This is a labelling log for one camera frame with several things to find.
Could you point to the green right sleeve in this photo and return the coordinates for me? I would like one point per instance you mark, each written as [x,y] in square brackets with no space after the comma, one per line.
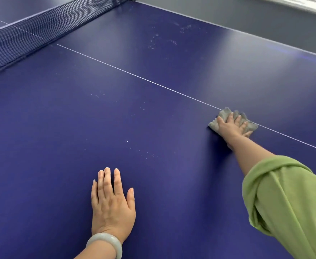
[290,202]

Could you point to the dark table tennis net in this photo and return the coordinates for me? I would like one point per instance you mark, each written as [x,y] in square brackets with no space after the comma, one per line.
[39,32]

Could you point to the grey cleaning cloth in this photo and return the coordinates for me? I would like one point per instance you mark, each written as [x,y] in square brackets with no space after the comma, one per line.
[214,124]

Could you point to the blue table tennis table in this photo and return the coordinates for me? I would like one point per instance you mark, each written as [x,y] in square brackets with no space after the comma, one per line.
[147,91]

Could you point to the person's left hand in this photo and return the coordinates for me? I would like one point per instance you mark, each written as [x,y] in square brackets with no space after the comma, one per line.
[112,213]

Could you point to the person's right hand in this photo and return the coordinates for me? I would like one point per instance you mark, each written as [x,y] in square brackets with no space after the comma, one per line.
[232,128]

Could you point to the person's left forearm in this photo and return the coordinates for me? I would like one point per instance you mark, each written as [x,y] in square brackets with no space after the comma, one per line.
[98,252]

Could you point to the person's right forearm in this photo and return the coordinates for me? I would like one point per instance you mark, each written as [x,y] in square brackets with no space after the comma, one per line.
[251,156]

